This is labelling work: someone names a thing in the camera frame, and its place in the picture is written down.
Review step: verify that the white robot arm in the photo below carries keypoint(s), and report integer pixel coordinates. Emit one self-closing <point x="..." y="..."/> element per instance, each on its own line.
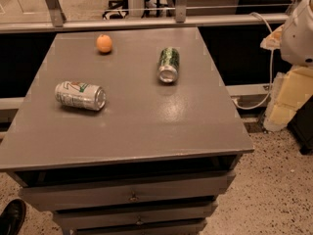
<point x="294" y="38"/>

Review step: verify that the green soda can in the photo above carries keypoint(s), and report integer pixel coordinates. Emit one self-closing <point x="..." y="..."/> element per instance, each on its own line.
<point x="168" y="65"/>

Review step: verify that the silver 7up can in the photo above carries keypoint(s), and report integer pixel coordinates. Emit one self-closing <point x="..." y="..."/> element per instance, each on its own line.
<point x="80" y="95"/>

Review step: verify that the grey drawer cabinet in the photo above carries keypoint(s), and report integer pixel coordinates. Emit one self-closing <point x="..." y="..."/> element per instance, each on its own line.
<point x="152" y="161"/>

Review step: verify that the orange fruit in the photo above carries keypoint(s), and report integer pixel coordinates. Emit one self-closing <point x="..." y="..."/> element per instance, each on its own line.
<point x="104" y="43"/>

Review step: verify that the black office chair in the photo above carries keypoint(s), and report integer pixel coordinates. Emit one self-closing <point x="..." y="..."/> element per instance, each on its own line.
<point x="117" y="9"/>

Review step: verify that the grey metal railing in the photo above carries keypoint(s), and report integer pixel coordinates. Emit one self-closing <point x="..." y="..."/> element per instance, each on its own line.
<point x="21" y="16"/>

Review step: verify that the yellow foam block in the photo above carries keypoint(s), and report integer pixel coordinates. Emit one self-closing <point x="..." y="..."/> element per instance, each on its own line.
<point x="290" y="91"/>

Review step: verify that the black shoe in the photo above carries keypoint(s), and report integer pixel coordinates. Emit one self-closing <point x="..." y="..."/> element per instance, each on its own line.
<point x="12" y="217"/>

